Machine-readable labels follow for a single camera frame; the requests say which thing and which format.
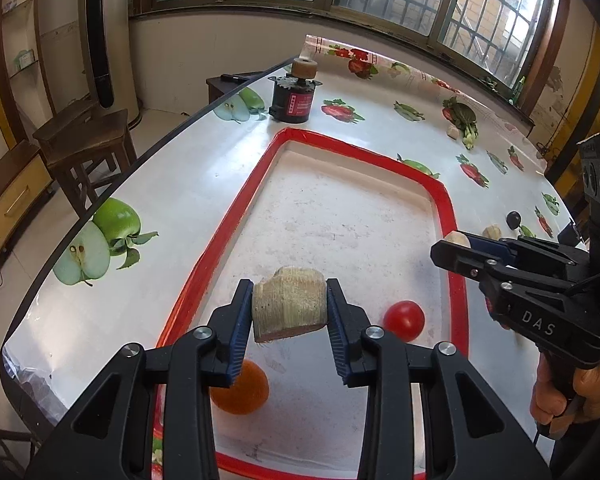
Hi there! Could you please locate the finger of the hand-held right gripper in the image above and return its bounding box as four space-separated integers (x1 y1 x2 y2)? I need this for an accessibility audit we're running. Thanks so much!
467 234 589 282
430 239 572 302

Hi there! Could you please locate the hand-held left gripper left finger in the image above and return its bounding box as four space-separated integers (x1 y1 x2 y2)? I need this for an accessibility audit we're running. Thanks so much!
25 277 256 480

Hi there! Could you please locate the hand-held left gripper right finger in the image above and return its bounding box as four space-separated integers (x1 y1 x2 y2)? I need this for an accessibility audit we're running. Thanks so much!
326 277 553 480

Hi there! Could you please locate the orange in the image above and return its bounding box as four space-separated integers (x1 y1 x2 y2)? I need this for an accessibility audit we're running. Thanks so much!
210 359 271 415

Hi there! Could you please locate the red tomato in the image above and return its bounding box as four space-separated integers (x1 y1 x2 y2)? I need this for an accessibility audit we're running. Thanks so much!
383 300 426 342

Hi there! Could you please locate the red rimmed white tray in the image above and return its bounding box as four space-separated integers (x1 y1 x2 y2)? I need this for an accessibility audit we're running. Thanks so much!
152 127 471 476

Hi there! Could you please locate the person's right hand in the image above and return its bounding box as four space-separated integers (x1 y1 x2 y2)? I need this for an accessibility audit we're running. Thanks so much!
530 352 600 439

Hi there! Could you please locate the green bok choy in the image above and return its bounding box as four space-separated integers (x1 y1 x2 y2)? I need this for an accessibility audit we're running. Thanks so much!
442 96 479 150

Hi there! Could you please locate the fruit printed tablecloth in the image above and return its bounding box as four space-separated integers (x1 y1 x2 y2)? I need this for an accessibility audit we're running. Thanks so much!
0 35 588 480

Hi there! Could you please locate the black motor with tan wheel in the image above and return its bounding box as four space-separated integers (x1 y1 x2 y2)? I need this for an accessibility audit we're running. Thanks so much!
269 57 323 125

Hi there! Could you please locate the dark wooden side table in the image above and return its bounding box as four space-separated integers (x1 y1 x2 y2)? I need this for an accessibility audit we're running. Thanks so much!
206 72 276 116

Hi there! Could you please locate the wooden stool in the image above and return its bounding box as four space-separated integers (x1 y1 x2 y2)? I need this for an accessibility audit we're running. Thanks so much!
32 107 138 213

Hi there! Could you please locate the yellow cabinet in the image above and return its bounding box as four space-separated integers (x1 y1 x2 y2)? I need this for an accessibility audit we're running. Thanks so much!
0 140 56 286

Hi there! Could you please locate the white tower air conditioner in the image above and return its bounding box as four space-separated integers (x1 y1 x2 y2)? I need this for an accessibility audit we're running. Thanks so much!
77 0 143 126

